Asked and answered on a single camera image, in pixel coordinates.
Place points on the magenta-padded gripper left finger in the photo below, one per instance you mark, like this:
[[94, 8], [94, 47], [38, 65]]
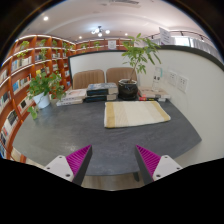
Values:
[[60, 166]]

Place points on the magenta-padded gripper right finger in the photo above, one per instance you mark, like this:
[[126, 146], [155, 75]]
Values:
[[165, 166]]

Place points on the cream and yellow striped towel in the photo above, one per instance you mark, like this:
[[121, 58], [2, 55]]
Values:
[[136, 113]]

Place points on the white flat book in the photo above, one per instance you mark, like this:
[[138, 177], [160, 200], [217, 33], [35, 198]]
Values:
[[68, 102]]

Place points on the red and black book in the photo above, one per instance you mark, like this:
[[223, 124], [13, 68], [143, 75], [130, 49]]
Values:
[[150, 99]]

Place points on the leafy plant in white pot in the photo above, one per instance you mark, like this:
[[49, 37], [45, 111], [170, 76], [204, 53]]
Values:
[[42, 99]]

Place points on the beige book with calligraphy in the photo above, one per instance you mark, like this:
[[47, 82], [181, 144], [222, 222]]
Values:
[[153, 93]]

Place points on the dark blue thick book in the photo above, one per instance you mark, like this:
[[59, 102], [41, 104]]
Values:
[[100, 98]]

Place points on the tall plant in black pot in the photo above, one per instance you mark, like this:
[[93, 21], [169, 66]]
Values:
[[128, 89]]

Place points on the clear drink bottle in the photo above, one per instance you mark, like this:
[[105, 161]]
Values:
[[157, 80]]

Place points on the orange bookshelf unit with books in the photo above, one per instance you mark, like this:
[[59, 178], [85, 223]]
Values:
[[20, 86]]

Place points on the tan upholstered chair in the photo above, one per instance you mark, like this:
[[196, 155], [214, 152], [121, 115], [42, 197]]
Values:
[[118, 75], [88, 78]]

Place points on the grey window curtain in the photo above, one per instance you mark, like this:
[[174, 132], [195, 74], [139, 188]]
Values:
[[205, 46]]

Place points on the white standing sign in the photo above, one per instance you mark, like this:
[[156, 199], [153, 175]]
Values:
[[165, 35]]

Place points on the multi-bulb ceiling lamp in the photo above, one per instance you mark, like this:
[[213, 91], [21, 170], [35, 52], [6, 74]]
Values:
[[99, 31]]

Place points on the recessed ceiling lights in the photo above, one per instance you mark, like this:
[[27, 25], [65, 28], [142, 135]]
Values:
[[45, 18]]

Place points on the ceiling air vent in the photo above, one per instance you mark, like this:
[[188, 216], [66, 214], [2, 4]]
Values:
[[120, 2]]

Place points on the white wall socket plate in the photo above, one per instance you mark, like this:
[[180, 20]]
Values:
[[182, 83], [172, 78]]

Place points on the black ceiling track rail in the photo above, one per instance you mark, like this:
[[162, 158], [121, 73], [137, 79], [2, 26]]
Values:
[[186, 32]]

